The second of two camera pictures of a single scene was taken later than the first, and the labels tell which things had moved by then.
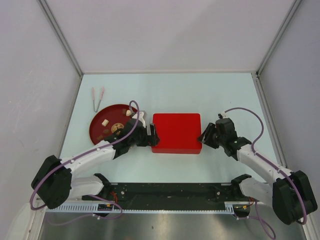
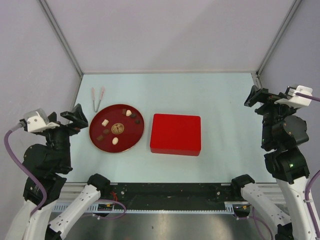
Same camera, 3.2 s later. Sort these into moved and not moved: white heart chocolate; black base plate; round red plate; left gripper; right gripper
Moved: left gripper; right gripper
Not moved: black base plate; round red plate; white heart chocolate
